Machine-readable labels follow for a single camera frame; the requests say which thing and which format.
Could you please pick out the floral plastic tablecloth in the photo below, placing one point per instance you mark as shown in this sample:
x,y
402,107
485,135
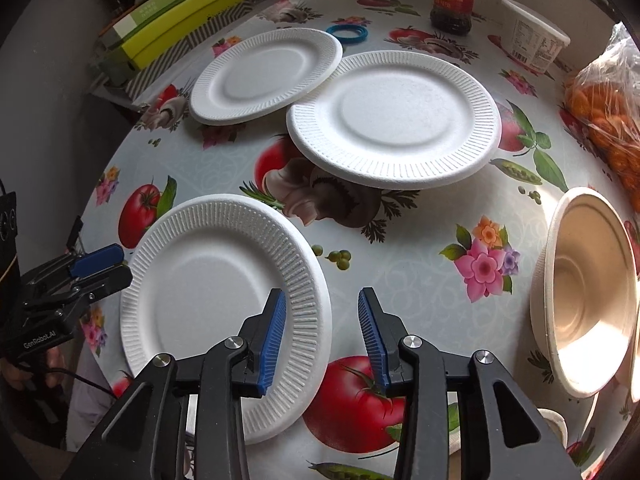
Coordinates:
x,y
455,263

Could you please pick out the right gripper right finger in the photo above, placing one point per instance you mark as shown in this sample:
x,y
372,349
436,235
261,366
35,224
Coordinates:
x,y
382,333

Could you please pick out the white foam plate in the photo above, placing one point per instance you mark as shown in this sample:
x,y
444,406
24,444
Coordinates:
x,y
262,74
206,266
397,120

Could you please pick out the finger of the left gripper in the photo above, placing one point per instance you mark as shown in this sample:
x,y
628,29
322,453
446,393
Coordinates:
x,y
95,259
94,287

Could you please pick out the striped black white tray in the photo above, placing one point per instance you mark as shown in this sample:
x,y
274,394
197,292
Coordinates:
x,y
130,90

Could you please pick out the beige paper bowl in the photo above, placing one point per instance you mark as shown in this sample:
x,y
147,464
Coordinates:
x,y
583,304

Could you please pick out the yellow-green box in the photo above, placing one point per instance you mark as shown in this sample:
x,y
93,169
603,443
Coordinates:
x,y
168,29

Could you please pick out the white plastic tub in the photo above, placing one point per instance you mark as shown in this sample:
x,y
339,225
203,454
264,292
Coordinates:
x,y
530,38

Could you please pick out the bag of oranges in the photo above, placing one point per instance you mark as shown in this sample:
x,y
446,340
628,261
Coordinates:
x,y
604,98

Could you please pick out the white green flat box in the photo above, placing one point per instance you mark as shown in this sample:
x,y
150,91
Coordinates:
x,y
141,15

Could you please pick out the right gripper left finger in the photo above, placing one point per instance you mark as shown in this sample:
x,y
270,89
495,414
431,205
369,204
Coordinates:
x,y
262,334

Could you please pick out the left hand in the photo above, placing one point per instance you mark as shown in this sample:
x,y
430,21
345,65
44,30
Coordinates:
x,y
18,376

